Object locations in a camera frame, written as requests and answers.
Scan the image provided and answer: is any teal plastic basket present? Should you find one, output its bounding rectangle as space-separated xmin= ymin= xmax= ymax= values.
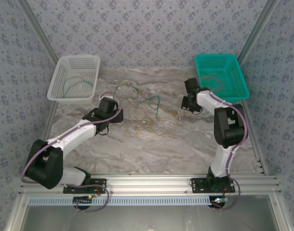
xmin=194 ymin=53 xmax=250 ymax=105

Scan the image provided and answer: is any white plastic basket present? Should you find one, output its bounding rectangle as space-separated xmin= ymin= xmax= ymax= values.
xmin=47 ymin=54 xmax=101 ymax=105

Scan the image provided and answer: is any black controller board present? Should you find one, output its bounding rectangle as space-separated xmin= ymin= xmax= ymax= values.
xmin=210 ymin=196 xmax=228 ymax=209
xmin=73 ymin=195 xmax=94 ymax=210

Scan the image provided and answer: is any steel sheet panel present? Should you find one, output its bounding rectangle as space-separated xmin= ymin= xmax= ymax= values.
xmin=24 ymin=205 xmax=279 ymax=231

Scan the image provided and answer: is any aluminium side rail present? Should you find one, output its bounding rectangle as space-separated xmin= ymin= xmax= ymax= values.
xmin=40 ymin=101 xmax=59 ymax=145
xmin=240 ymin=99 xmax=268 ymax=176

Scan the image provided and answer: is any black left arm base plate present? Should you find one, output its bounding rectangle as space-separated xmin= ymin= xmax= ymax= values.
xmin=63 ymin=178 xmax=107 ymax=194

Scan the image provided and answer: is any aluminium mounting rail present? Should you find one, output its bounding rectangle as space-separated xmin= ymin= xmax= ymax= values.
xmin=19 ymin=173 xmax=282 ymax=195

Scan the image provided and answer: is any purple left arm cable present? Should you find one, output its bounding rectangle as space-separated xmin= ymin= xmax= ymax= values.
xmin=20 ymin=91 xmax=123 ymax=213

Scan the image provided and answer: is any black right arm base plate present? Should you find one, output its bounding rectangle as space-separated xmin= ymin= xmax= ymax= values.
xmin=190 ymin=177 xmax=236 ymax=194

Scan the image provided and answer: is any slotted grey cable duct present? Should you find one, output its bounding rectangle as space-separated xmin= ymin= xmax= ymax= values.
xmin=27 ymin=195 xmax=212 ymax=206

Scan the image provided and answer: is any aluminium corner post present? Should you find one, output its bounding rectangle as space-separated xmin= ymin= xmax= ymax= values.
xmin=235 ymin=0 xmax=281 ymax=62
xmin=16 ymin=0 xmax=58 ymax=61

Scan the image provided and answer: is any aluminium frame bar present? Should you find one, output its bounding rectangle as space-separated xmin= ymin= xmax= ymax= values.
xmin=268 ymin=193 xmax=294 ymax=231
xmin=3 ymin=194 xmax=29 ymax=231

